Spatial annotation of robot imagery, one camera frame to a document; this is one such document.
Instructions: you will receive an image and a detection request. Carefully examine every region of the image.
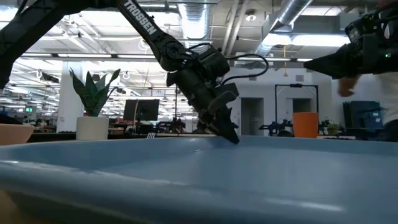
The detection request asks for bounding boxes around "yellow hanging cord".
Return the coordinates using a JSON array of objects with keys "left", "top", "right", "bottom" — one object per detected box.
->
[{"left": 282, "top": 45, "right": 289, "bottom": 78}]

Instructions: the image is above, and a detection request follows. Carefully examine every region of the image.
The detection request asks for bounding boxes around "white plant pot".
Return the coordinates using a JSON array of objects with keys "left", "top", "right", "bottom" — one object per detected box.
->
[{"left": 75, "top": 116, "right": 110, "bottom": 141}]

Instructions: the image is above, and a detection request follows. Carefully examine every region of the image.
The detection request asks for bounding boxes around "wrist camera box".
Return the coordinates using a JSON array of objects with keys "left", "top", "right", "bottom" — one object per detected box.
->
[
  {"left": 198, "top": 52, "right": 231, "bottom": 79},
  {"left": 344, "top": 17, "right": 370, "bottom": 45}
]

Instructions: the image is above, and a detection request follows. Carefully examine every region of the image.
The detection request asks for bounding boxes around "black left camera cable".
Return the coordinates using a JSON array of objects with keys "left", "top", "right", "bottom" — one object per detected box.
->
[{"left": 186, "top": 42, "right": 270, "bottom": 86}]

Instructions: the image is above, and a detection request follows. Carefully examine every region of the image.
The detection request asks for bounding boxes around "orange plate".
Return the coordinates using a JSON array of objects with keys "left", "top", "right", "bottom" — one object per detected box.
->
[{"left": 0, "top": 123, "right": 35, "bottom": 146}]

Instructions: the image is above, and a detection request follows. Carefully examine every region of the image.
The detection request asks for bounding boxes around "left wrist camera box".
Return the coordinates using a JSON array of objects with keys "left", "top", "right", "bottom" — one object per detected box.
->
[{"left": 198, "top": 52, "right": 231, "bottom": 79}]

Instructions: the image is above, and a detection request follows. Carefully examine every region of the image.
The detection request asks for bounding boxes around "black computer monitor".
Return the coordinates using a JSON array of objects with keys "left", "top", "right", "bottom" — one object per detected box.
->
[{"left": 123, "top": 98, "right": 160, "bottom": 122}]

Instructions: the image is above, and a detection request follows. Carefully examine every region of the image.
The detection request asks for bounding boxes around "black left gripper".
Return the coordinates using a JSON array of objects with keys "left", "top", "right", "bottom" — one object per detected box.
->
[{"left": 166, "top": 68, "right": 241, "bottom": 145}]

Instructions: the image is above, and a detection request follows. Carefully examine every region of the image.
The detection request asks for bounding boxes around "orange cup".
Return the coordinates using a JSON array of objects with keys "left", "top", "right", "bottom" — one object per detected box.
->
[{"left": 292, "top": 111, "right": 320, "bottom": 139}]

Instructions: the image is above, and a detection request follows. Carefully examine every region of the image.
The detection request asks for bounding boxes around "silver ceiling duct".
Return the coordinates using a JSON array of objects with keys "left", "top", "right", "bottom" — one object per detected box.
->
[
  {"left": 177, "top": 0, "right": 213, "bottom": 54},
  {"left": 254, "top": 0, "right": 314, "bottom": 57}
]

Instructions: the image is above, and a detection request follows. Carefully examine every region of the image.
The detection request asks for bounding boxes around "small green potted plant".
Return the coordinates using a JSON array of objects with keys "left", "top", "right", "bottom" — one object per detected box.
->
[{"left": 326, "top": 123, "right": 341, "bottom": 136}]

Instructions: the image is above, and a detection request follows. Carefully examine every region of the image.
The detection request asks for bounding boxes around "person's hand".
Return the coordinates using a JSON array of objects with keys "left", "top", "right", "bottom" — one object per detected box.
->
[{"left": 338, "top": 75, "right": 359, "bottom": 98}]

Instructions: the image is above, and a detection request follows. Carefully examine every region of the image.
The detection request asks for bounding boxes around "blue plastic tray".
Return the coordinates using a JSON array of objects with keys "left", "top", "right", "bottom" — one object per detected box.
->
[{"left": 0, "top": 135, "right": 398, "bottom": 224}]

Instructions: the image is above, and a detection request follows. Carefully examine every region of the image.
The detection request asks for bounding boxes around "blue storage crate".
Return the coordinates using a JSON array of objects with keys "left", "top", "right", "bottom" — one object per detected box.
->
[{"left": 343, "top": 100, "right": 384, "bottom": 130}]

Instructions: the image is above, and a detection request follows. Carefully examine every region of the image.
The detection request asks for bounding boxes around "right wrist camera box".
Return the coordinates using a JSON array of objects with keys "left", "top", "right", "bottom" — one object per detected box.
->
[{"left": 344, "top": 17, "right": 370, "bottom": 45}]

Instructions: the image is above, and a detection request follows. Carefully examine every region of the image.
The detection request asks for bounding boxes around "green snake plant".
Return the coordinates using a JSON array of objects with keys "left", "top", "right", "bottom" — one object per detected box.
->
[{"left": 68, "top": 68, "right": 121, "bottom": 118}]

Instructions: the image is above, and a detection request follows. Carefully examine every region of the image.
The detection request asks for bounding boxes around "black metal frame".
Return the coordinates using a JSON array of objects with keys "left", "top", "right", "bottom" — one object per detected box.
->
[{"left": 274, "top": 83, "right": 319, "bottom": 125}]

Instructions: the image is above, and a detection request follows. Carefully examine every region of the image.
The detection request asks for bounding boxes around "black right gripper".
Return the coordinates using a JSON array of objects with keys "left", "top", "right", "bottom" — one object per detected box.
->
[{"left": 303, "top": 29, "right": 398, "bottom": 79}]

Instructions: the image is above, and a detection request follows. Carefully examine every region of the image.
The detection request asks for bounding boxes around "ceiling light strip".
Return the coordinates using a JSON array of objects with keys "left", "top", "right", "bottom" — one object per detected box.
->
[{"left": 21, "top": 53, "right": 313, "bottom": 63}]

